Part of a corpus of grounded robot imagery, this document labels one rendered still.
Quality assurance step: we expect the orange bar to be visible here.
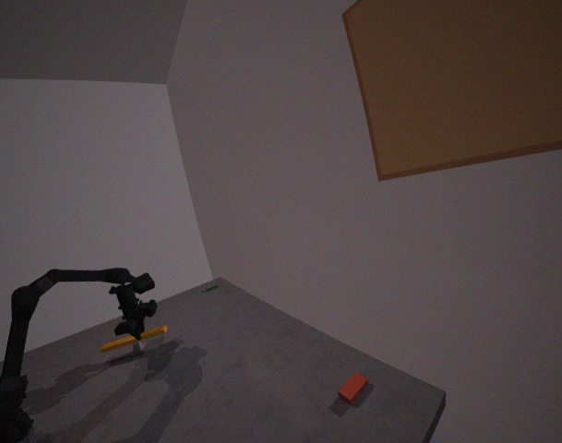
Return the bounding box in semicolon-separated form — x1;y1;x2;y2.
100;325;167;353

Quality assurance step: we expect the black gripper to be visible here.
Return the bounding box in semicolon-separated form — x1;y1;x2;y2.
114;298;146;341

